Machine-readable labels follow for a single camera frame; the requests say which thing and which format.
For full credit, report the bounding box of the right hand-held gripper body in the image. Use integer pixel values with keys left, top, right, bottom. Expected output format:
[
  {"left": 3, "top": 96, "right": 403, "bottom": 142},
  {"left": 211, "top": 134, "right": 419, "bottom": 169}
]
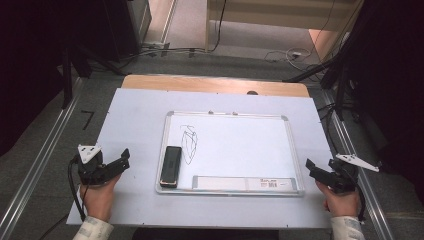
[{"left": 327, "top": 152, "right": 380, "bottom": 195}]

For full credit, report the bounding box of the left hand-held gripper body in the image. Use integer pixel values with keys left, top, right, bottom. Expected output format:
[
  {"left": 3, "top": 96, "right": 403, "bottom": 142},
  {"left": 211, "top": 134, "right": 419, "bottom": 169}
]
[{"left": 77, "top": 143, "right": 116, "bottom": 186}]

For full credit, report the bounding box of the black whiteboard eraser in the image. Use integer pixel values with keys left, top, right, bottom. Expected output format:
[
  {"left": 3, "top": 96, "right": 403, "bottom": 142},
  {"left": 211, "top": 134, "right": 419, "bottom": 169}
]
[{"left": 158, "top": 145, "right": 183, "bottom": 190}]

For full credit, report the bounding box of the person's right hand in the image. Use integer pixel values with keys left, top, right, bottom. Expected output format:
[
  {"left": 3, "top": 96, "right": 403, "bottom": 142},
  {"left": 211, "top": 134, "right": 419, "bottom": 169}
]
[{"left": 314, "top": 179, "right": 361, "bottom": 220}]

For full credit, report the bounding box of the person's left hand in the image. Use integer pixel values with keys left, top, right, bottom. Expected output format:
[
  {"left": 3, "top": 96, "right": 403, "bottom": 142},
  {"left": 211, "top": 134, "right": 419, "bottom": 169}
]
[{"left": 79, "top": 173, "right": 123, "bottom": 223}]

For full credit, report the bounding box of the large white table panel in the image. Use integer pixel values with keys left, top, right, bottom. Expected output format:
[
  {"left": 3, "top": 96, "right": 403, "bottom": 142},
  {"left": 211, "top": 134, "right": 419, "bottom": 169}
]
[{"left": 65, "top": 87, "right": 335, "bottom": 231}]

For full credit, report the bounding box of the black metal stand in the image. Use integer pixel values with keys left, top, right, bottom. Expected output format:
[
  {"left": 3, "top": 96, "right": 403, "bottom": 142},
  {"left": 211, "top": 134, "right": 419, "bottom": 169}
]
[
  {"left": 60, "top": 43, "right": 128, "bottom": 110},
  {"left": 282, "top": 49, "right": 366, "bottom": 122}
]

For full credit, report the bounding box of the long white label strip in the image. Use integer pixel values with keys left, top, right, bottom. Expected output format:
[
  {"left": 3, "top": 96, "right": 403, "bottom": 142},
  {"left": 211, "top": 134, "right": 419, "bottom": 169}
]
[{"left": 191, "top": 175, "right": 298, "bottom": 194}]

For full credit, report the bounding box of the dark curtain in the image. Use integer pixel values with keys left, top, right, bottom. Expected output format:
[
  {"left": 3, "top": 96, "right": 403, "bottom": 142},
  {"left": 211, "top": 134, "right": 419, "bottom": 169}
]
[
  {"left": 346, "top": 0, "right": 424, "bottom": 204},
  {"left": 0, "top": 0, "right": 79, "bottom": 158}
]

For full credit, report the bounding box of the person's dark clothing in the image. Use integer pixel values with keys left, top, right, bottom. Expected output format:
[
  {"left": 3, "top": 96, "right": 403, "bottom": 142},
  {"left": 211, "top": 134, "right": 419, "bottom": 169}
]
[{"left": 131, "top": 228, "right": 281, "bottom": 240}]

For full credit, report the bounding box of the black cabinet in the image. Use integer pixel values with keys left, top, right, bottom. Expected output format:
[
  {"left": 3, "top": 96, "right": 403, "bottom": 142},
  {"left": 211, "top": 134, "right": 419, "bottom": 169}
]
[{"left": 78, "top": 0, "right": 153, "bottom": 64}]

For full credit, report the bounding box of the light wooden shelf unit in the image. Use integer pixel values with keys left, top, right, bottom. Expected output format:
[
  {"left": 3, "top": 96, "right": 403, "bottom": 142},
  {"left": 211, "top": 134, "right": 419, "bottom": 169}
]
[{"left": 204, "top": 0, "right": 365, "bottom": 61}]

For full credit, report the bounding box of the aluminium floor rail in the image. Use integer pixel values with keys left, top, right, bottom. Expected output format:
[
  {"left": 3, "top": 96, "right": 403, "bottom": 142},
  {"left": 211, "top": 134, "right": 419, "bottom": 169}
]
[
  {"left": 321, "top": 89, "right": 396, "bottom": 240},
  {"left": 0, "top": 77, "right": 84, "bottom": 240}
]

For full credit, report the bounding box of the right hand-held gripper black cable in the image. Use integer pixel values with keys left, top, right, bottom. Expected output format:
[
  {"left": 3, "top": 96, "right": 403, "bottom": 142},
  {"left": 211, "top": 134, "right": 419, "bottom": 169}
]
[{"left": 346, "top": 166, "right": 367, "bottom": 223}]

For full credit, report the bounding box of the hand-held gripper black cable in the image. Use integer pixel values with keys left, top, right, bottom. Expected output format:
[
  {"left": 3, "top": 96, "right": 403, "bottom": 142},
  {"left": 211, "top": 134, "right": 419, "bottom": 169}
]
[
  {"left": 346, "top": 166, "right": 367, "bottom": 223},
  {"left": 67, "top": 157, "right": 88, "bottom": 223}
]

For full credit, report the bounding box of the left hand-held gripper black cable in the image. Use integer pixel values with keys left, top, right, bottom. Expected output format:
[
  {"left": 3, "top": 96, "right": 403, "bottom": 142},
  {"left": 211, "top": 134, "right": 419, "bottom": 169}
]
[{"left": 67, "top": 157, "right": 88, "bottom": 223}]

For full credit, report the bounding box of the black cable beside rail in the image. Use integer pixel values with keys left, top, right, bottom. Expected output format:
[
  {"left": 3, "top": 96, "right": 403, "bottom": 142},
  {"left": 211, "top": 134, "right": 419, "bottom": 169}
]
[{"left": 318, "top": 101, "right": 338, "bottom": 158}]

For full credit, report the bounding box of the white whiteboard with metal frame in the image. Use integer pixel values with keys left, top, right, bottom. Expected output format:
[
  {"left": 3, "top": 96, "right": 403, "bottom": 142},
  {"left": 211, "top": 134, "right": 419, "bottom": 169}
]
[{"left": 154, "top": 110, "right": 306, "bottom": 197}]

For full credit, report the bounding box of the white cable with plug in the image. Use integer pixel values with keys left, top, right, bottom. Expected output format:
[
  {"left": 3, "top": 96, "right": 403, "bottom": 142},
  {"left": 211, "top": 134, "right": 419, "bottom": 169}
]
[{"left": 264, "top": 47, "right": 313, "bottom": 65}]

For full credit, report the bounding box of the black floor cable bundle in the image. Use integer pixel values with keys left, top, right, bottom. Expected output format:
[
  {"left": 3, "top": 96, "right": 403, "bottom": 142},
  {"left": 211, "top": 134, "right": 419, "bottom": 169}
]
[{"left": 116, "top": 45, "right": 208, "bottom": 69}]

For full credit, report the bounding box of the black hanging cable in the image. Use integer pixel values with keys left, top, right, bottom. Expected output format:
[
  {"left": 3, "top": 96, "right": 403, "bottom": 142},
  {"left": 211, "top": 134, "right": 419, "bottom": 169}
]
[{"left": 207, "top": 0, "right": 229, "bottom": 54}]

